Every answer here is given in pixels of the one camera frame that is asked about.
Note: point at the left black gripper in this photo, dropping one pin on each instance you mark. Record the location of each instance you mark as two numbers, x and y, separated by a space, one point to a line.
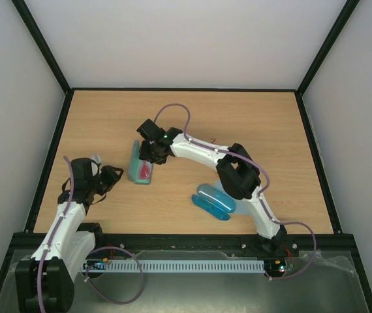
113 177

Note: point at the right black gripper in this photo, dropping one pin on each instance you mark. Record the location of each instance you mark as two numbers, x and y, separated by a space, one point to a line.
148 156

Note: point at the red sunglasses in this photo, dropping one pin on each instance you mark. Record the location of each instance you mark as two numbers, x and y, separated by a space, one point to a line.
145 171

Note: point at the green glasses case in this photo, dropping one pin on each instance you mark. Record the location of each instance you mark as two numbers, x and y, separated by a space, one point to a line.
134 165

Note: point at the blue transparent glasses case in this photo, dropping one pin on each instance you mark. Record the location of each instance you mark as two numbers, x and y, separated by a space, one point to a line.
213 201

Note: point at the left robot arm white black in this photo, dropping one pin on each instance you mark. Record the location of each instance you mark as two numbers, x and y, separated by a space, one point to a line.
45 281

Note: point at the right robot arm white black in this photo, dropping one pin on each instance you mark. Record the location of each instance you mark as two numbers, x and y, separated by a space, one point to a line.
238 174

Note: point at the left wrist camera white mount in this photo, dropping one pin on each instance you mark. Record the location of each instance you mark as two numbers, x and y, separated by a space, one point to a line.
97 159

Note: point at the light blue slotted cable duct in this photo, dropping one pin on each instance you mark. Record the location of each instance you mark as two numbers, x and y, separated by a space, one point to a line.
176 266

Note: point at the black metal frame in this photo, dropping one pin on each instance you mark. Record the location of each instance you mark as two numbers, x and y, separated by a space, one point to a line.
223 243

